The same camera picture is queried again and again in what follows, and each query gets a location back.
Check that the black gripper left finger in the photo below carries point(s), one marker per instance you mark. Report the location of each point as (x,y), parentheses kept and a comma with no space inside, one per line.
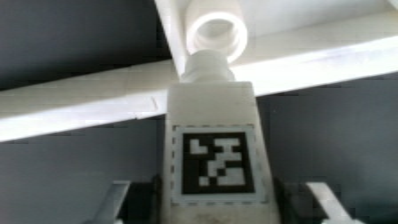
(141,204)

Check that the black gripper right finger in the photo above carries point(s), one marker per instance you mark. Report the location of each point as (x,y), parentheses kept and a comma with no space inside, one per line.
(299,206)

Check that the white table leg with tag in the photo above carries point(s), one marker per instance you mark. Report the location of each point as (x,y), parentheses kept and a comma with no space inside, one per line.
(217,183)

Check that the white square table top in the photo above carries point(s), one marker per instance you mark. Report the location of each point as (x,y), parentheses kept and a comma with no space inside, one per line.
(262,17)

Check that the white front fence rail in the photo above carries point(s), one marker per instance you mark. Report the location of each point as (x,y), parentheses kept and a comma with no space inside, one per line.
(292,61)

